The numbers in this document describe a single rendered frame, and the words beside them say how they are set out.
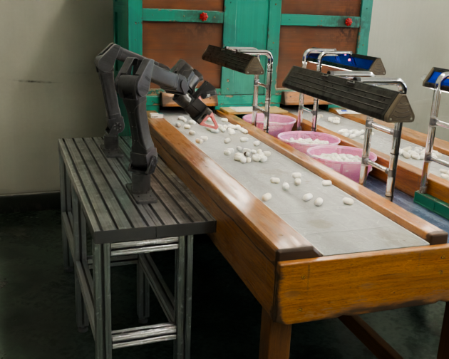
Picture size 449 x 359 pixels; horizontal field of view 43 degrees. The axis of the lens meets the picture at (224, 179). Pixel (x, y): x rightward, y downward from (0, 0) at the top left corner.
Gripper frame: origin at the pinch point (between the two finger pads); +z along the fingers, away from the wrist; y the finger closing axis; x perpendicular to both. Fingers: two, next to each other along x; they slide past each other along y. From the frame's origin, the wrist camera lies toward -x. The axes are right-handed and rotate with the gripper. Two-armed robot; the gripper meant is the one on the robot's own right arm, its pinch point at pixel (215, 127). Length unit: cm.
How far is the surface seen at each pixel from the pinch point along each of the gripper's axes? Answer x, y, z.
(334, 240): 5, -85, 11
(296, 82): -26.1, -33.8, -1.8
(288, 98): -41, 83, 55
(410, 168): -33, -36, 53
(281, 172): -2.0, -23.8, 20.6
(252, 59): -29.7, 11.1, -1.8
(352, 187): -11, -53, 27
